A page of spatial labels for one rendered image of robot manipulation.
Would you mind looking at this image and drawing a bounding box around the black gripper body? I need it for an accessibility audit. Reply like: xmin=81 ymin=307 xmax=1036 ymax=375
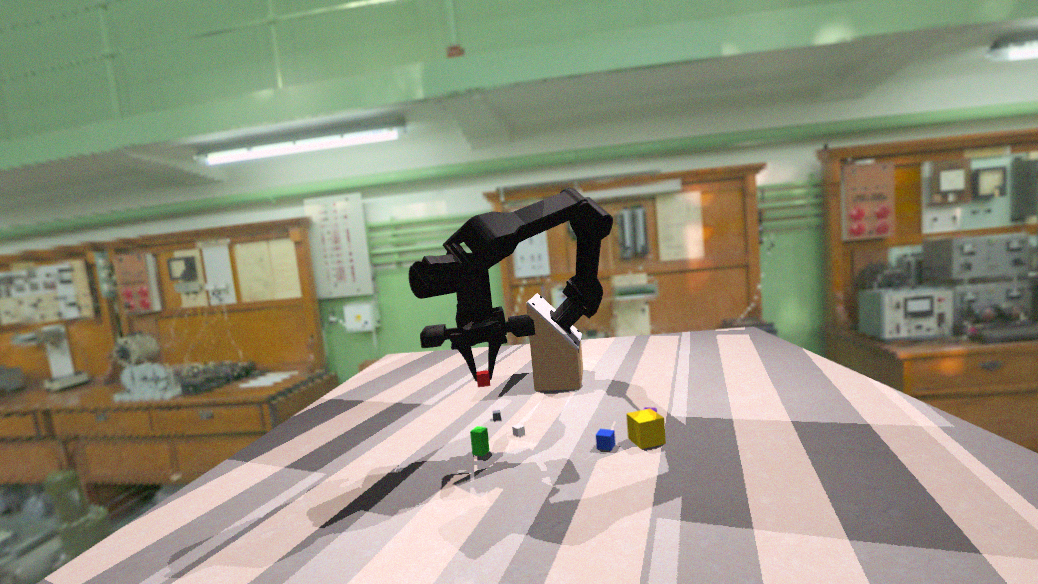
xmin=420 ymin=288 xmax=535 ymax=347

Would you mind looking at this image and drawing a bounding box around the blue block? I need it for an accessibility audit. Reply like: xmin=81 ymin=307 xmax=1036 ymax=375
xmin=596 ymin=428 xmax=614 ymax=451

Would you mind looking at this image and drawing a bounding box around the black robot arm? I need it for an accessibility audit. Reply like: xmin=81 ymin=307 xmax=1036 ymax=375
xmin=408 ymin=187 xmax=613 ymax=346

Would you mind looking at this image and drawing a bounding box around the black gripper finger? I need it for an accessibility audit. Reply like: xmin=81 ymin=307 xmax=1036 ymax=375
xmin=450 ymin=344 xmax=477 ymax=382
xmin=488 ymin=338 xmax=507 ymax=380

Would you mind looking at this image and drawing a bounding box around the green block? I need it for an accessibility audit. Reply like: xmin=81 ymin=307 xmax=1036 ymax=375
xmin=470 ymin=427 xmax=488 ymax=444
xmin=471 ymin=440 xmax=490 ymax=456

